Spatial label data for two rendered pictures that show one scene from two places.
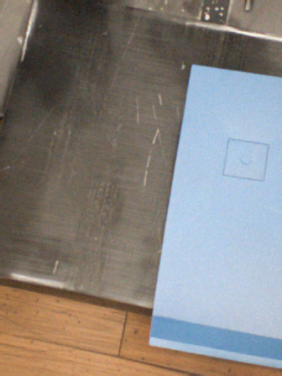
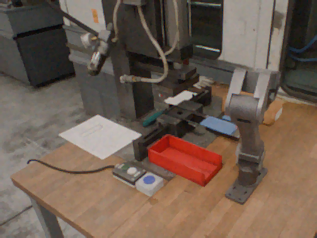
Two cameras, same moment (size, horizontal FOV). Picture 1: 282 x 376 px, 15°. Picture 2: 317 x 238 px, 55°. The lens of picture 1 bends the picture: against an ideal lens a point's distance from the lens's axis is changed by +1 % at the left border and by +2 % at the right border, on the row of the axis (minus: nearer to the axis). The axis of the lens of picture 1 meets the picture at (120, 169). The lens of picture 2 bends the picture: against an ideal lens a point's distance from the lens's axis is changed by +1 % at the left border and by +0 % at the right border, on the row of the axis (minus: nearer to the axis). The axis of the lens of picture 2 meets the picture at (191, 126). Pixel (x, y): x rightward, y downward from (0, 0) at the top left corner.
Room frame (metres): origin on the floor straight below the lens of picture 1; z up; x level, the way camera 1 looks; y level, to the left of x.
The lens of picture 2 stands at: (-0.19, 1.06, 1.62)
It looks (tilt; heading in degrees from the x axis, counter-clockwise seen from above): 32 degrees down; 298
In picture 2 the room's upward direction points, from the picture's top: 2 degrees counter-clockwise
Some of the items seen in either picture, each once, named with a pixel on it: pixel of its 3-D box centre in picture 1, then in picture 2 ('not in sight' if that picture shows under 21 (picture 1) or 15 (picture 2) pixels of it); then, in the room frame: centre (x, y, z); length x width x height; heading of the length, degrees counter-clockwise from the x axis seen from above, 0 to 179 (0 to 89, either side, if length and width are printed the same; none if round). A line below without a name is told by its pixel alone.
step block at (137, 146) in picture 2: not in sight; (141, 146); (0.41, 0.33, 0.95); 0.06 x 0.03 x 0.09; 82
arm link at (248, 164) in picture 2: not in sight; (249, 156); (0.01, 0.29, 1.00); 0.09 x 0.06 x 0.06; 2
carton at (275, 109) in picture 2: not in sight; (251, 107); (0.14, -0.18, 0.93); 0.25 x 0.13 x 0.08; 172
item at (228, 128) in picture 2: not in sight; (221, 122); (0.17, 0.13, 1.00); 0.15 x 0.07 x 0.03; 172
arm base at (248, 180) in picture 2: not in sight; (248, 173); (0.01, 0.29, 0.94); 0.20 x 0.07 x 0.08; 82
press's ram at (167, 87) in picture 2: not in sight; (161, 54); (0.45, 0.09, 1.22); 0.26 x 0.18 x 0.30; 172
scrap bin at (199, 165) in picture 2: not in sight; (184, 158); (0.24, 0.30, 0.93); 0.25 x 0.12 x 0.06; 172
